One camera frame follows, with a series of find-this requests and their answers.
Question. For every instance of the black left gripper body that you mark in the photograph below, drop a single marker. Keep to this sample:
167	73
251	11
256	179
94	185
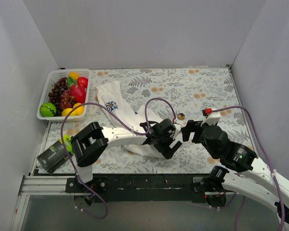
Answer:
168	141

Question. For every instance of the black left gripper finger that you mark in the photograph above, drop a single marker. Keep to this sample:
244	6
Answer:
169	151
174	132

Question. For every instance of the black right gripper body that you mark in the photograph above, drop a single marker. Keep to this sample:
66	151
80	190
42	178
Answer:
196	131

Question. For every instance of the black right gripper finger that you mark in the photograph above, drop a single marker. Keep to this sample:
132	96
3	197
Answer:
196	136
187	130

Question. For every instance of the round shiny brooch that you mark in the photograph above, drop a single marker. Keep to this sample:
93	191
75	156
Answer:
181	116

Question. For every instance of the white t-shirt with flower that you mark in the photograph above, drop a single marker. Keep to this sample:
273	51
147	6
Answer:
109	95

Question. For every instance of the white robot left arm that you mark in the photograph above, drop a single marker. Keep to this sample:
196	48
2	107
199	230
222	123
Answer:
90	143

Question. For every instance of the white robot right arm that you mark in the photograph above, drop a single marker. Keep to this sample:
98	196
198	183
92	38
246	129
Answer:
241	170

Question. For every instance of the floral tablecloth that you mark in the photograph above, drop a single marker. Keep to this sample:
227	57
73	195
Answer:
165	92

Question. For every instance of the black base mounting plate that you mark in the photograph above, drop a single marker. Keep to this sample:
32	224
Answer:
149	187

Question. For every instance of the orange fruit toy bottom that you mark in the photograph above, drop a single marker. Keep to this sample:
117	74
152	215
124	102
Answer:
78	109

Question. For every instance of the orange fruit toy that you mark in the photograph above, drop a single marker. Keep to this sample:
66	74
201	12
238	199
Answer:
74	75
78	109

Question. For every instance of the red dragon fruit toy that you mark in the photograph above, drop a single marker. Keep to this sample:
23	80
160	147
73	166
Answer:
78	93

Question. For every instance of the red apple toy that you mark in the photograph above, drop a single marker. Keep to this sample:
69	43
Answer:
83	81

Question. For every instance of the white plastic basket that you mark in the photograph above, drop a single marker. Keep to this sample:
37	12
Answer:
52	78

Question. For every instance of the yellow lemon toy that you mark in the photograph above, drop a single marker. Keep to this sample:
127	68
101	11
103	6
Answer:
67	111

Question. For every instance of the orange fruit toy top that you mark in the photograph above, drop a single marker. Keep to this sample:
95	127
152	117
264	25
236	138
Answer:
74	75

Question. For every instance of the black green package box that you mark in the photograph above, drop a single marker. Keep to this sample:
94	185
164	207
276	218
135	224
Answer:
53	157

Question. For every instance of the purple grape bunch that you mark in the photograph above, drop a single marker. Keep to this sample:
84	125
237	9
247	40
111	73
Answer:
60	96

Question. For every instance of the green watermelon toy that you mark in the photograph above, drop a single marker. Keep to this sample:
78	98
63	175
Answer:
47	110

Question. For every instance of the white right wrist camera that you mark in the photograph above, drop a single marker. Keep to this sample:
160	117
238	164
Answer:
211	118

